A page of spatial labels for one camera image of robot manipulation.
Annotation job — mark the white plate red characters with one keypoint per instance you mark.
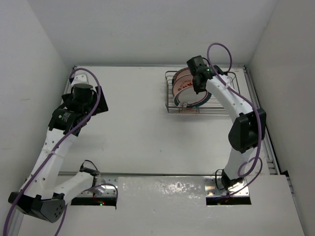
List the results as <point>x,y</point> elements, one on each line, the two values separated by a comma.
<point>182,82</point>

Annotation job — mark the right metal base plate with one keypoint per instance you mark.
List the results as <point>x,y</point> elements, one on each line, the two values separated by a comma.
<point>214,188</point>

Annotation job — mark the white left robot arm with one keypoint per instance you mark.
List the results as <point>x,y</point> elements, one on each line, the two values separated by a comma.
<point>39,196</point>

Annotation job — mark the white plate teal rim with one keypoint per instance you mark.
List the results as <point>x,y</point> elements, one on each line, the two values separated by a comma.
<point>188,98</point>

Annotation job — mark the metal base plate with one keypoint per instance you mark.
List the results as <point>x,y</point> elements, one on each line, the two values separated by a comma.
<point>214,188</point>
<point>103,186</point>

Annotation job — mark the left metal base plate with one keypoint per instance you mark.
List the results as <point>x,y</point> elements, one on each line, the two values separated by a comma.
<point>103,186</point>

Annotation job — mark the white plate dark red rim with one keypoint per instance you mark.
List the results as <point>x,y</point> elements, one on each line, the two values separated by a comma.
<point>181,72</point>

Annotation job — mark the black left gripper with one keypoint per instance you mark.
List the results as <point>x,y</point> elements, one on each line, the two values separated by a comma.
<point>101,107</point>

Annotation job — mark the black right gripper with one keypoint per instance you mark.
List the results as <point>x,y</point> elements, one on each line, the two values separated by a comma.
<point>198,89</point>

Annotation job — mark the metal wire dish rack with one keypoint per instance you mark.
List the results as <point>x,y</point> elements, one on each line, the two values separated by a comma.
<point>212,106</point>

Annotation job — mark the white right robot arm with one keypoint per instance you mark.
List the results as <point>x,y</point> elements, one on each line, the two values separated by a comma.
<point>248,122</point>

